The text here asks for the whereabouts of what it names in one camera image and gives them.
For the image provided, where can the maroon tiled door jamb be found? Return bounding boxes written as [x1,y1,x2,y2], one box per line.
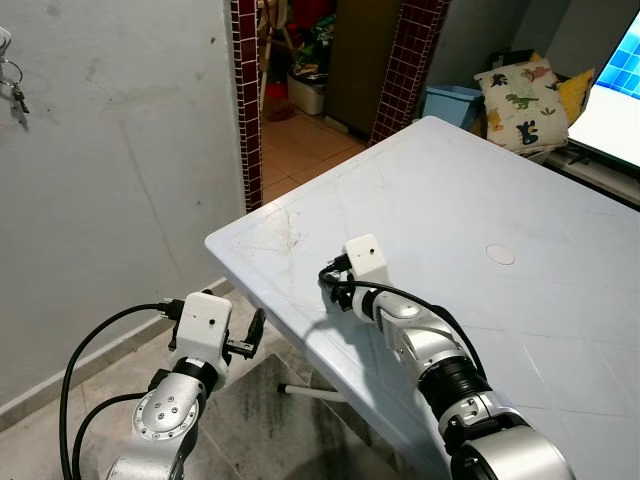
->
[370,0,451,148]
[230,0,264,214]

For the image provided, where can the yellow pillow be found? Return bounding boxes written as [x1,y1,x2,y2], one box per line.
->
[556,68,597,126]

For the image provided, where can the silver keys on ring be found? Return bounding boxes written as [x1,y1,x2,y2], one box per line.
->
[0,60,31,128]

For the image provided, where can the grey table leg frame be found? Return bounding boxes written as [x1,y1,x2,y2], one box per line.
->
[278,383,346,403]

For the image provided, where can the white mattress with blue checks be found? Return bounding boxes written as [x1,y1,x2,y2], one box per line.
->
[565,10,640,168]

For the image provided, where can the blue plastic bin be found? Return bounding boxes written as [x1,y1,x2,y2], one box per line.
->
[420,84,487,133]

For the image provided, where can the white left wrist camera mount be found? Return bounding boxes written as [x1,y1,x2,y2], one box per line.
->
[175,291,234,366]

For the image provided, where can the white plastic table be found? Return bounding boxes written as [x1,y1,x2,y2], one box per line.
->
[204,115,640,480]

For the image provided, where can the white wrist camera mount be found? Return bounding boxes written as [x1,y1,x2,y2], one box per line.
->
[175,291,234,366]
[343,235,390,291]

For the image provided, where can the cream wooden chair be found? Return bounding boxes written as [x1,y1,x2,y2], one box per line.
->
[256,0,297,121]

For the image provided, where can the colourful toy pile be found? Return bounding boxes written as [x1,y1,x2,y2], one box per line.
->
[290,0,337,79]

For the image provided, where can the white storage container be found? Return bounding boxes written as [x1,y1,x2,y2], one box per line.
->
[287,72,331,116]

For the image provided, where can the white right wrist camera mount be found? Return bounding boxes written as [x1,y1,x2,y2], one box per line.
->
[343,235,390,291]

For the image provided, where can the dark bed frame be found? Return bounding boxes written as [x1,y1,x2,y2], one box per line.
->
[545,140,640,209]

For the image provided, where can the round white table cap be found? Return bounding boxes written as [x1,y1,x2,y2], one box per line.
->
[487,245,517,266]

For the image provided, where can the dinosaur print pillow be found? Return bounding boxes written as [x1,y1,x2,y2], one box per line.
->
[474,58,571,153]

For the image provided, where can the brown wooden door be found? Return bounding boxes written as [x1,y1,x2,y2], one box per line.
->
[325,0,406,138]

